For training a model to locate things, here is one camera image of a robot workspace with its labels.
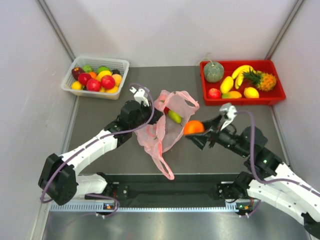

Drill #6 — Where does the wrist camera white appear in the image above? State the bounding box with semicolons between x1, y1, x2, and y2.
130;86;150;107
219;102;237;131

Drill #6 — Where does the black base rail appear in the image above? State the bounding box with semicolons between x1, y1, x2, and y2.
100;173;245;207

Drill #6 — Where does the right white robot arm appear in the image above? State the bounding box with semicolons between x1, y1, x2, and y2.
183;112;320;238

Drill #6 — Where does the green melon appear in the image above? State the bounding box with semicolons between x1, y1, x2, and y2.
203;53;225;83

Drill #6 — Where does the green apple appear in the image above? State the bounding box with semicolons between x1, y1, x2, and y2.
97;66;110;74

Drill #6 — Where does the pink printed plastic bag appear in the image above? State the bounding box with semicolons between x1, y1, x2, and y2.
135;90;200;181

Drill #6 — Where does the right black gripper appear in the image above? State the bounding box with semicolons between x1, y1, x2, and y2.
185;112;249;157

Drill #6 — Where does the red apple right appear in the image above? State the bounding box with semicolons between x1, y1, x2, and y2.
100;75;116;90

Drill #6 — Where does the orange pineapple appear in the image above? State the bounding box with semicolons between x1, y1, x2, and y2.
242;70;277;92

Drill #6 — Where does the green yellow fruit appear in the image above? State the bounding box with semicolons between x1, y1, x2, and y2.
167;109;182;125

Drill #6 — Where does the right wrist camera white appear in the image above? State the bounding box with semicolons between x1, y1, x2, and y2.
219;102;237;131

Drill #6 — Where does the yellow banana bunch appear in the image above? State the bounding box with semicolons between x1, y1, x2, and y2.
231;65;254;90

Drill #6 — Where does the red green yellow mango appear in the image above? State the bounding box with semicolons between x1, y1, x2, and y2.
221;91;242;99

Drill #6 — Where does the orange fruit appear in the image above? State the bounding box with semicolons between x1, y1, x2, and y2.
183;120;205;135

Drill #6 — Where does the red apple middle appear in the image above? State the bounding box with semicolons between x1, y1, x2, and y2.
86;78;101;92

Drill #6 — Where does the red apple in tray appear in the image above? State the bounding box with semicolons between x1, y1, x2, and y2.
208;88;222;99

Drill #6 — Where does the red plastic tray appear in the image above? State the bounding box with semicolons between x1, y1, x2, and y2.
199;59;287;107

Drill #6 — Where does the white perforated plastic basket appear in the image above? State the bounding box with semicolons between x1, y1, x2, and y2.
61;57;130;100

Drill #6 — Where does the green lime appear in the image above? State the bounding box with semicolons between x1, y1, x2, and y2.
82;64;94;73

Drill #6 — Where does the yellow fruit in basket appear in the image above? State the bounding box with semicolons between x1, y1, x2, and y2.
95;71;112;82

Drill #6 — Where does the small orange tangerine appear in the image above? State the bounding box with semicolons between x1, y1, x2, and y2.
88;71;97;79

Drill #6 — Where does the yellow lemon in basket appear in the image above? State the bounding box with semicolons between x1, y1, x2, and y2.
71;81;83;90

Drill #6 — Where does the dark red fruit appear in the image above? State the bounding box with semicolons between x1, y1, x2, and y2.
71;67;85;81

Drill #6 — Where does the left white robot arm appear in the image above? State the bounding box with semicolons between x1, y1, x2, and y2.
38;100;164;206

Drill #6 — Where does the orange peach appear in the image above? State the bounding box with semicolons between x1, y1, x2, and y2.
112;74;123;87

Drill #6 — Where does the dark mangosteen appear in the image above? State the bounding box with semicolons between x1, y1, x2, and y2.
111;69;121;75

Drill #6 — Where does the grey slotted cable duct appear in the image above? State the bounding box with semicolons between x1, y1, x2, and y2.
49;200;253;213

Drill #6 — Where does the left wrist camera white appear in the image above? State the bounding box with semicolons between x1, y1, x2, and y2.
130;86;150;107

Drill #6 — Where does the red apple left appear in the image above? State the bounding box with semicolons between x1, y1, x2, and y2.
77;72;92;86

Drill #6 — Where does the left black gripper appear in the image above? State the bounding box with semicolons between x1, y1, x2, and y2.
130;100;163;131

